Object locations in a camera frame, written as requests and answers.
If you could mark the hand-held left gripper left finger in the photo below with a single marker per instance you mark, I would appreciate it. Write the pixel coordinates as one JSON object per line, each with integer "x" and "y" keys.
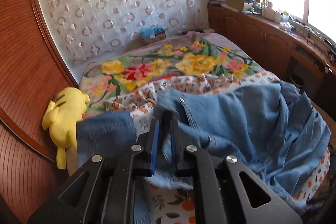
{"x": 155, "y": 148}

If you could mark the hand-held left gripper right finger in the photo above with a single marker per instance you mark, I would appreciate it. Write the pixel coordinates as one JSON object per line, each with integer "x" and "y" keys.
{"x": 178, "y": 150}

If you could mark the blue denim pants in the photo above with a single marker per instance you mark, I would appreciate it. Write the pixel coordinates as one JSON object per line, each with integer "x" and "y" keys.
{"x": 105, "y": 132}
{"x": 249, "y": 129}

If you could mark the orange print bed sheet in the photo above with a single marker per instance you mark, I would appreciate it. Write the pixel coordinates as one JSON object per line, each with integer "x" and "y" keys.
{"x": 123, "y": 104}

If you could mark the floral plush blanket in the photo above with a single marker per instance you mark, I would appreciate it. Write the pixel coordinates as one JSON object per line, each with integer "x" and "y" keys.
{"x": 162, "y": 66}

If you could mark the yellow plush toy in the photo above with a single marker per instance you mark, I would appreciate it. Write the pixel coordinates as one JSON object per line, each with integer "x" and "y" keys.
{"x": 65, "y": 119}

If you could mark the small cardboard box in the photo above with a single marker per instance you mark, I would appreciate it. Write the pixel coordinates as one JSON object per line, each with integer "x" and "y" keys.
{"x": 156, "y": 39}

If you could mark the blue fuzzy cloth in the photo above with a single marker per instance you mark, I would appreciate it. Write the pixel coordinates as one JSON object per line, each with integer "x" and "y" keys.
{"x": 149, "y": 29}

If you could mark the long wooden cabinet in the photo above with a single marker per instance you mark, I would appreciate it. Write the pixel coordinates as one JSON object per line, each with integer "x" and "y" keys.
{"x": 262, "y": 35}

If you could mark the sheer circle pattern curtain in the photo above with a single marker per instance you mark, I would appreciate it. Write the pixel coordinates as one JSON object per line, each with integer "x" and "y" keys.
{"x": 118, "y": 3}

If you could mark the wooden slatted headboard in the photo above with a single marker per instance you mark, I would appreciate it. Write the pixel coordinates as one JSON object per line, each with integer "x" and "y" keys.
{"x": 26, "y": 56}

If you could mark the open cardboard box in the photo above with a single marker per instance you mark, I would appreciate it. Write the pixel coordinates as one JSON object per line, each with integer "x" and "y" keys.
{"x": 237, "y": 3}

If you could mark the short white bottle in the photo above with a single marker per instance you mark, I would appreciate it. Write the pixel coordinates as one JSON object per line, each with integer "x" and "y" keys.
{"x": 277, "y": 16}

